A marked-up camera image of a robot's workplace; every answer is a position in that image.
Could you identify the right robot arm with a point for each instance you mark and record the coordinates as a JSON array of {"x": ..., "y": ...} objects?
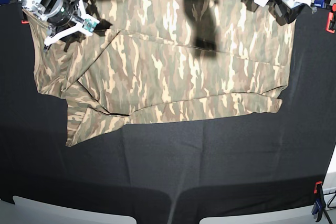
[{"x": 44, "y": 9}]

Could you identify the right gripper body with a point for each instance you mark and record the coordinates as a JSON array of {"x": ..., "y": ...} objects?
[{"x": 71, "y": 21}]

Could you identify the red clamp right edge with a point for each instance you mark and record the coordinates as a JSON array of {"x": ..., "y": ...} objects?
[{"x": 330, "y": 26}]

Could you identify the black table cloth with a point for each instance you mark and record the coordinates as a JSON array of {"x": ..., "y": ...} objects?
[{"x": 177, "y": 172}]

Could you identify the camouflage t-shirt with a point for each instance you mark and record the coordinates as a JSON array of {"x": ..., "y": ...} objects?
[{"x": 162, "y": 61}]

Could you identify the orange black clamp bottom right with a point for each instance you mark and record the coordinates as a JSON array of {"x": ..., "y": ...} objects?
[{"x": 319, "y": 202}]

